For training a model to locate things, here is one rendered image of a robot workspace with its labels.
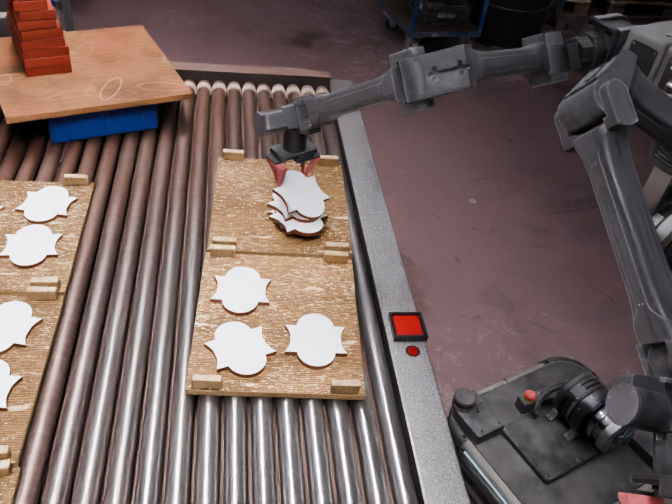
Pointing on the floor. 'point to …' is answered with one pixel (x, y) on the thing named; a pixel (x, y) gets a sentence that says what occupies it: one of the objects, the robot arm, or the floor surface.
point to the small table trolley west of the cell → (397, 14)
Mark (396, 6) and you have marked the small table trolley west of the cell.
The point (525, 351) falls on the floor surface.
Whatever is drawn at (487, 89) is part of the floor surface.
